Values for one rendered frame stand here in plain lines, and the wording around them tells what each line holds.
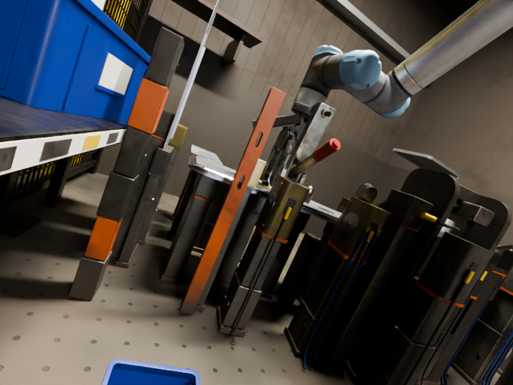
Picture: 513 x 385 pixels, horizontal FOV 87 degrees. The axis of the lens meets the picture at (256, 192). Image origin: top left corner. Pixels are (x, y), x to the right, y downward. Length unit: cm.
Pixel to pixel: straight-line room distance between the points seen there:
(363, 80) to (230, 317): 57
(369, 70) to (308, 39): 273
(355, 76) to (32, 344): 71
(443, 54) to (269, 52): 254
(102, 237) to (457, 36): 76
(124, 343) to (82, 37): 45
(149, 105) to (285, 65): 276
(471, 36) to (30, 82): 69
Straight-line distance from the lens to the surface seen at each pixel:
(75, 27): 40
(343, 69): 65
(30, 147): 25
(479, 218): 75
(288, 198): 53
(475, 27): 70
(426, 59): 71
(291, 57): 324
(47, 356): 54
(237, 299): 61
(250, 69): 303
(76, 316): 60
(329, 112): 56
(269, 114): 54
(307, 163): 53
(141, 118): 50
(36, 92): 38
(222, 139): 294
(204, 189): 64
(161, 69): 51
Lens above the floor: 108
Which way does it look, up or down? 8 degrees down
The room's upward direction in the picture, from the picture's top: 23 degrees clockwise
